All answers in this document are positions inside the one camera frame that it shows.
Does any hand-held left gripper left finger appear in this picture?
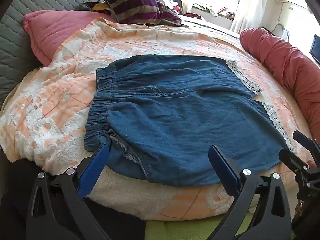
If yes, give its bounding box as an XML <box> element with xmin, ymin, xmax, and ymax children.
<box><xmin>26</xmin><ymin>140</ymin><xmax>112</xmax><ymax>240</ymax></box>

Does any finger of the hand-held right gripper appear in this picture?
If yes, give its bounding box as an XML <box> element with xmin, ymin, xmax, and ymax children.
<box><xmin>293</xmin><ymin>131</ymin><xmax>320</xmax><ymax>155</ymax></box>
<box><xmin>279</xmin><ymin>148</ymin><xmax>310</xmax><ymax>180</ymax></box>

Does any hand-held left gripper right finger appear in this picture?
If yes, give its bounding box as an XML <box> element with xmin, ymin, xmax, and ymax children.
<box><xmin>208</xmin><ymin>144</ymin><xmax>292</xmax><ymax>240</ymax></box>

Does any blue denim pants lace trim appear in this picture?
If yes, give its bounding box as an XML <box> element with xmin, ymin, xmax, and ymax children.
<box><xmin>84</xmin><ymin>54</ymin><xmax>298</xmax><ymax>187</ymax></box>

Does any orange white fleece blanket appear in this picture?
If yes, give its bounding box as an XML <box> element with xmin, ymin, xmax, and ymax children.
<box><xmin>0</xmin><ymin>17</ymin><xmax>313</xmax><ymax>222</ymax></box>

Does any green cloth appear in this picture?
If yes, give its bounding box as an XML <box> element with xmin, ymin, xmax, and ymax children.
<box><xmin>144</xmin><ymin>211</ymin><xmax>253</xmax><ymax>240</ymax></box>

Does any red rolled blanket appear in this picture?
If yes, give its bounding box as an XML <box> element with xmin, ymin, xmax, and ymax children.
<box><xmin>239</xmin><ymin>27</ymin><xmax>320</xmax><ymax>140</ymax></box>

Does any dark cloth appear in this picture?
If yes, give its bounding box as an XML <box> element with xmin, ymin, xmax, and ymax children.
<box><xmin>0</xmin><ymin>158</ymin><xmax>145</xmax><ymax>240</ymax></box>

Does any black box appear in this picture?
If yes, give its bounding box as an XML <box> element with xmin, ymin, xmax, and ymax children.
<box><xmin>309</xmin><ymin>34</ymin><xmax>320</xmax><ymax>63</ymax></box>

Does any bed with grey sheet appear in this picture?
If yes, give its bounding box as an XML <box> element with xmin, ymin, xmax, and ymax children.
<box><xmin>179</xmin><ymin>14</ymin><xmax>241</xmax><ymax>40</ymax></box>

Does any pink quilted pillow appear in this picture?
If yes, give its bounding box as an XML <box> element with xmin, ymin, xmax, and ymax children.
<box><xmin>22</xmin><ymin>10</ymin><xmax>118</xmax><ymax>67</ymax></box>

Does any white curtain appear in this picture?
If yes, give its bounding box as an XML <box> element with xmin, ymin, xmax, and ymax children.
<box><xmin>230</xmin><ymin>0</ymin><xmax>272</xmax><ymax>33</ymax></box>

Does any purple striped cushion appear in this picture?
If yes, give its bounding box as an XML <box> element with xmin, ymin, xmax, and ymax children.
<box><xmin>81</xmin><ymin>0</ymin><xmax>189</xmax><ymax>28</ymax></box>

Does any grey quilted headboard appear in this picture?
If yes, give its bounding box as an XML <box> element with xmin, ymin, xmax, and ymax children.
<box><xmin>0</xmin><ymin>0</ymin><xmax>137</xmax><ymax>109</ymax></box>

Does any white wall-mounted unit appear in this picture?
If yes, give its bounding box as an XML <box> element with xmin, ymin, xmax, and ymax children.
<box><xmin>284</xmin><ymin>0</ymin><xmax>307</xmax><ymax>11</ymax></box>

